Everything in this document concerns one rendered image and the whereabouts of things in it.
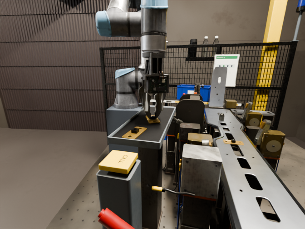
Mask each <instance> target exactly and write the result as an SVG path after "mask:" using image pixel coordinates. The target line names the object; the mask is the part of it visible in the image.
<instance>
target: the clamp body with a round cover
mask: <svg viewBox="0 0 305 229"><path fill-rule="evenodd" d="M202 139H208V140H209V142H211V144H212V147H213V139H212V136H211V135H210V134H197V133H188V140H187V143H186V144H192V145H201V146H202ZM182 201H183V199H182ZM182 206H183V202H182V205H181V206H180V210H181V209H182ZM181 211H182V210H181ZM181 211H180V212H179V213H181Z"/></svg>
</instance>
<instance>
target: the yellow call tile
mask: <svg viewBox="0 0 305 229"><path fill-rule="evenodd" d="M137 158H138V154H137V153H131V152H124V151H117V150H112V151H111V152H110V154H109V155H108V156H107V157H106V158H105V159H104V160H103V161H102V162H101V163H100V164H99V165H98V167H99V170H105V171H110V172H116V173H122V174H128V173H129V171H130V169H131V168H132V166H133V165H134V163H135V161H136V160H137Z"/></svg>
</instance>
